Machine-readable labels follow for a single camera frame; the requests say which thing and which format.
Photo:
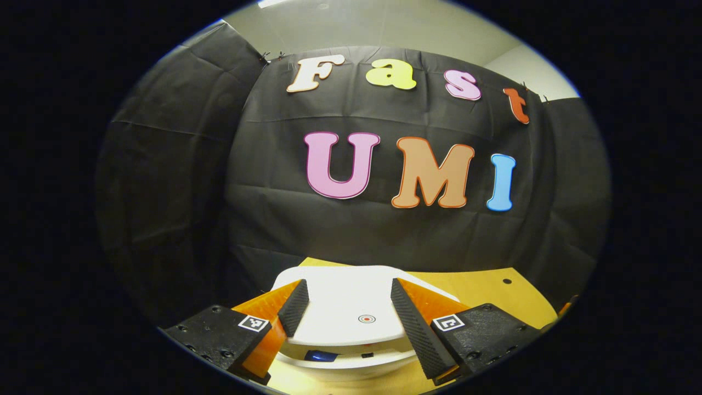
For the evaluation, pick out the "wooden desktop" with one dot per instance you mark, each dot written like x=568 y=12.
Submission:
x=493 y=291

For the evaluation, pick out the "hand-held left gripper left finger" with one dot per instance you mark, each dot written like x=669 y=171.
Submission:
x=295 y=310

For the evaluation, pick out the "white desktop garbage bin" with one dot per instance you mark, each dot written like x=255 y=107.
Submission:
x=340 y=307

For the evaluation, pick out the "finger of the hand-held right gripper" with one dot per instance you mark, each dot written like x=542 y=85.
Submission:
x=567 y=308

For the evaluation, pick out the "black backdrop cloth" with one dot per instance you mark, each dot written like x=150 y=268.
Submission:
x=181 y=192

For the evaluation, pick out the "blue pop can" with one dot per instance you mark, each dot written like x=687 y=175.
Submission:
x=321 y=356

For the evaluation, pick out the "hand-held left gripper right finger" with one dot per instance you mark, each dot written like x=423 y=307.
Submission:
x=417 y=334

